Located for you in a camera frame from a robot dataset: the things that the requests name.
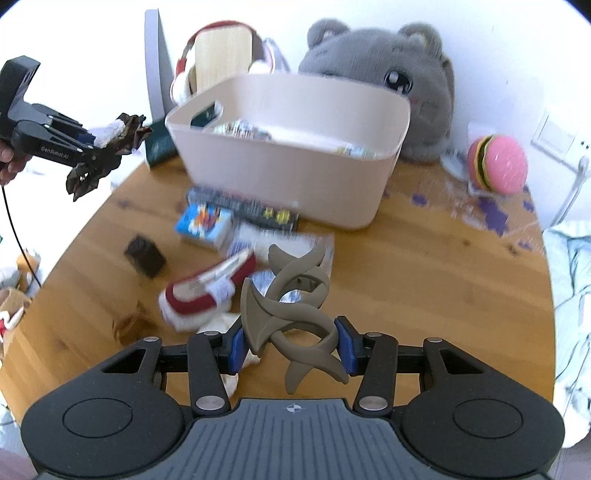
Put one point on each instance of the white wall socket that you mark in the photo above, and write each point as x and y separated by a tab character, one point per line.
558	136

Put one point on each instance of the dark brown small cube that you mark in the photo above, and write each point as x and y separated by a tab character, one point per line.
145	256

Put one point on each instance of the grey flat panel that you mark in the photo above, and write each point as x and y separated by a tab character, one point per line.
154	60

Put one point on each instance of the white plastic packet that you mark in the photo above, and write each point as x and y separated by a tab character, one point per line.
258	237

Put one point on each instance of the person's left hand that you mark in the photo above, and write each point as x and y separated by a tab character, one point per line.
8	159

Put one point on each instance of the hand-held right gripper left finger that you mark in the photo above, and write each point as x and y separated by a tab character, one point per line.
237	351

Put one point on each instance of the black patterned long box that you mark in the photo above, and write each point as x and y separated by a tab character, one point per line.
244	210

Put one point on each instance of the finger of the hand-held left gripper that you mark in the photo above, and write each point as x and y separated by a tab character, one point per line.
69	131

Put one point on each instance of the pink burger plush toy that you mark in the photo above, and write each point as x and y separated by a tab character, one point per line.
501	161

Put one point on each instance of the olive grey hair claw clip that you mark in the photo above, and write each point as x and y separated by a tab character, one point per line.
295	314

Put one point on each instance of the pale blue bedsheet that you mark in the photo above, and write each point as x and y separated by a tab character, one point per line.
570	295

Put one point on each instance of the beige plastic storage bin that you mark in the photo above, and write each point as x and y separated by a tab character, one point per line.
295	180

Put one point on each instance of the grey plush toy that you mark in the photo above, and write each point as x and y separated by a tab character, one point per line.
369	60

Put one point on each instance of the light wooden block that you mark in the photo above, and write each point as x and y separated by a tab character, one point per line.
221	55

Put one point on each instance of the brown and white plush toy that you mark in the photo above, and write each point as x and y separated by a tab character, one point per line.
14	295

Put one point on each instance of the blue and white packet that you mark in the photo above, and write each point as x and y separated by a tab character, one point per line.
205	226

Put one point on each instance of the red white pouch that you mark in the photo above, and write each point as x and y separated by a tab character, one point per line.
198	290

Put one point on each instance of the clear sheet with purple shapes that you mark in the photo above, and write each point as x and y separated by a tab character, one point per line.
489	210

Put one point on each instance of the dark brown wrapper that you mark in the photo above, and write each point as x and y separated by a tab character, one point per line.
113	147

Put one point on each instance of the dark green box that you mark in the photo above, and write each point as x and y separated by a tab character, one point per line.
159	147

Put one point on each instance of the colourful packets in bin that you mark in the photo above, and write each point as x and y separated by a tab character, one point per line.
242	129

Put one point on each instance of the wooden desktop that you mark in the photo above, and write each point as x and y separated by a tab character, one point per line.
415	286

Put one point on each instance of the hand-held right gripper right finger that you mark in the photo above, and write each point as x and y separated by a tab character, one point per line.
346	351

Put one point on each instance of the red and white headphones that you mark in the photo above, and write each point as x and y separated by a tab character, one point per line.
182	74

